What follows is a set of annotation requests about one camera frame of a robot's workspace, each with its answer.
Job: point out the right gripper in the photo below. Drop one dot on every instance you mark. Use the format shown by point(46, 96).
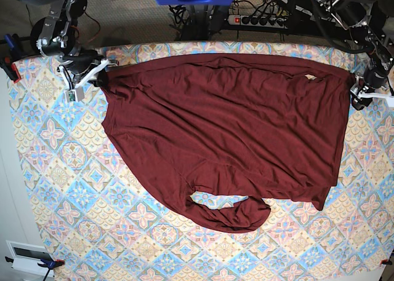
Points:
point(88, 66)

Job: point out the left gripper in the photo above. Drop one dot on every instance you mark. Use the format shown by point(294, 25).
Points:
point(372, 84)

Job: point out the dark red t-shirt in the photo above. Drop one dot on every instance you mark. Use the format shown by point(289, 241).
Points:
point(212, 136)

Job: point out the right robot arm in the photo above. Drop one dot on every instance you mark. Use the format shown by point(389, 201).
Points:
point(56, 35)

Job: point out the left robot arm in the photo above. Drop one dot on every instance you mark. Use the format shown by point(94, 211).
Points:
point(370, 26)

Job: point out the upper left table clamp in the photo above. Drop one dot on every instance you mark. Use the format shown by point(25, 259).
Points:
point(14, 53)

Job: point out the table clamp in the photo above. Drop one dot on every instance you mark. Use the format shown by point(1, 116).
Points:
point(386, 262)
point(46, 264)
point(14, 53)

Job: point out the white power strip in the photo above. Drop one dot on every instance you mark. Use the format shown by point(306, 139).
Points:
point(268, 21)

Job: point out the lower right table clamp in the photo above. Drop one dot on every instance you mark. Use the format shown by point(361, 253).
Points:
point(386, 262)

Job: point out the lower left table clamp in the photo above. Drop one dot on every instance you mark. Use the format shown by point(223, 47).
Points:
point(46, 264)

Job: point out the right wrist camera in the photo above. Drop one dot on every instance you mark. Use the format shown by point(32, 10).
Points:
point(74, 95)

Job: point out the white wall outlet box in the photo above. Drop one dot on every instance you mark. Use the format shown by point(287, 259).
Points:
point(26, 257)

